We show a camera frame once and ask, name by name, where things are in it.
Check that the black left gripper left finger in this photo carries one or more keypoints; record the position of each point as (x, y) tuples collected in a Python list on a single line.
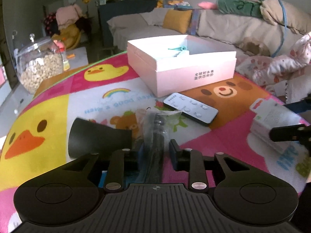
[(123, 167)]

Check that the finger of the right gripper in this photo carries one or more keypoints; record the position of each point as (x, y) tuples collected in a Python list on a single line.
[(293, 133), (302, 106)]

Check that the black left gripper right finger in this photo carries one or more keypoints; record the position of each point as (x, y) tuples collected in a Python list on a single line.
[(192, 162)]

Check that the white product box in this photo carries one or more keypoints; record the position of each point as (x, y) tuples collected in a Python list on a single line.
[(272, 123)]

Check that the black item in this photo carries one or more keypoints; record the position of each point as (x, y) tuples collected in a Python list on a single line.
[(155, 128)]

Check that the teal handheld massager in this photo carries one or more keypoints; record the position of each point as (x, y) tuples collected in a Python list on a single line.
[(179, 51)]

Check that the black cone nozzle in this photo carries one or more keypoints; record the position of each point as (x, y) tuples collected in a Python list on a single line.
[(87, 137)]

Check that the pink floral blanket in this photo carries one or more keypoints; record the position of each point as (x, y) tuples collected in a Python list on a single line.
[(264, 71)]

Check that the black remote control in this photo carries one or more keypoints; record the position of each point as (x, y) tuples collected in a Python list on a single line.
[(191, 108)]

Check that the colourful cartoon play mat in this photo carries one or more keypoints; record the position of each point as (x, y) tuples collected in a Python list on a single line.
[(43, 189)]

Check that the brown plush on sofa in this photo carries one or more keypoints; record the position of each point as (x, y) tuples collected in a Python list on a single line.
[(254, 47)]

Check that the beige covered sofa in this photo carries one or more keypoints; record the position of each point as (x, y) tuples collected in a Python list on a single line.
[(215, 26)]

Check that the beige bundled blanket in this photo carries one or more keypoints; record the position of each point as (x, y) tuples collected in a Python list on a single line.
[(280, 12)]

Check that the pink white cardboard box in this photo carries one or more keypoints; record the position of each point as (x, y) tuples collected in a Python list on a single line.
[(208, 62)]

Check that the pink toy on table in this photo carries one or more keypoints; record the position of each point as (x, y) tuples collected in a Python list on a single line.
[(60, 45)]

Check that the glass jar of nuts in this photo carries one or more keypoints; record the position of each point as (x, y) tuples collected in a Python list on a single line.
[(39, 60)]

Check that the yellow bean bag chair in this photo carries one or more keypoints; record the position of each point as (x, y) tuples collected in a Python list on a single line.
[(70, 37)]

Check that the yellow cushion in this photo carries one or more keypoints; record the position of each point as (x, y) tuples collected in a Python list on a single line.
[(178, 20)]

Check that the dark blue cabinet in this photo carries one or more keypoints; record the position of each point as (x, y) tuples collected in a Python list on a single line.
[(122, 14)]

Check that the pink clothes pile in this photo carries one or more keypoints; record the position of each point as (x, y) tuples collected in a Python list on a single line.
[(66, 16)]

